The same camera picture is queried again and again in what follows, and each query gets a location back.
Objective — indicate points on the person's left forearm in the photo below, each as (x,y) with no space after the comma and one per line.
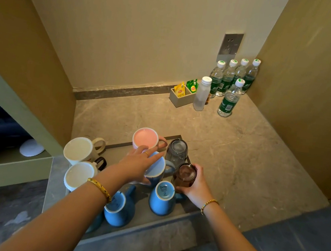
(62,219)

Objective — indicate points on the silver wall socket plate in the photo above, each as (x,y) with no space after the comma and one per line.
(230,47)

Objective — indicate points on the person's right forearm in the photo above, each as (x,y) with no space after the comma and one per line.
(237,249)

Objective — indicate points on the person's left hand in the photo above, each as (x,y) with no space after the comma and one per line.
(131,166)

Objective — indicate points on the yellow tea bag packet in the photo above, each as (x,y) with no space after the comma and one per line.
(180,90)

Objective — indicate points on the frosted white plastic bottle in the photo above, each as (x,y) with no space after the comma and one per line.
(201,95)

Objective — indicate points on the grey serving tray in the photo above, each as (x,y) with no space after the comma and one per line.
(143,221)

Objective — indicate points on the cream ceramic mug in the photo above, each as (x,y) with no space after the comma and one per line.
(80,149)

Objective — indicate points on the person's right thumb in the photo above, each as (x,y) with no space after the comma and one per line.
(183,189)

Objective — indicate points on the green label water bottle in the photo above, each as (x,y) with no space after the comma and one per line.
(240,70)
(229,100)
(250,75)
(216,79)
(226,80)

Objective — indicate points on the person's left thumb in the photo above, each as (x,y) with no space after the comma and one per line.
(143,181)

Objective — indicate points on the blue ceramic mug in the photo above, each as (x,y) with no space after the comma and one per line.
(158,171)
(119,210)
(161,199)

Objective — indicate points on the pink ceramic mug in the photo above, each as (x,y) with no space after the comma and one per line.
(145,136)

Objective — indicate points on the grey glass jar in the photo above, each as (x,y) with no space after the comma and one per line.
(177,151)

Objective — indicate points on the brown glass jar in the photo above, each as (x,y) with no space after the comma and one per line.
(184,175)

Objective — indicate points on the person's right hand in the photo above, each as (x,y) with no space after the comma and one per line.
(199,189)

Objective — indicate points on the grey tea bag holder box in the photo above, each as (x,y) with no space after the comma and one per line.
(181,100)

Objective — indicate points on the grey-green open shelf unit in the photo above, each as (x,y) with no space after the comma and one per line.
(10,170)

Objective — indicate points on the green tea bag packet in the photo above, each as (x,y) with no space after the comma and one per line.
(192,86)

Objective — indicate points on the small brown bottle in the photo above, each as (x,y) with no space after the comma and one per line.
(207,100)

